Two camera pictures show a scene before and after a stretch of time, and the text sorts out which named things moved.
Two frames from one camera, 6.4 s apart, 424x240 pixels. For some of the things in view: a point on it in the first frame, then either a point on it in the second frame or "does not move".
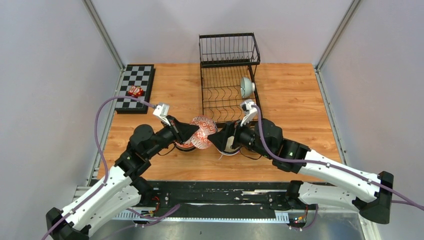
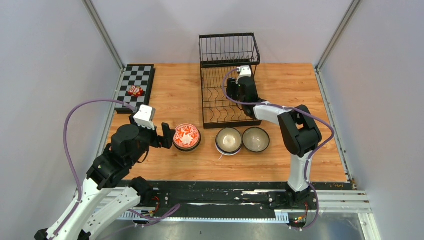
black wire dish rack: x=225 y=59 does not move
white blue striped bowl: x=228 y=154 does not move
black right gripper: x=219 y=139 to x=232 y=85
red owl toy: x=136 y=91 does not move
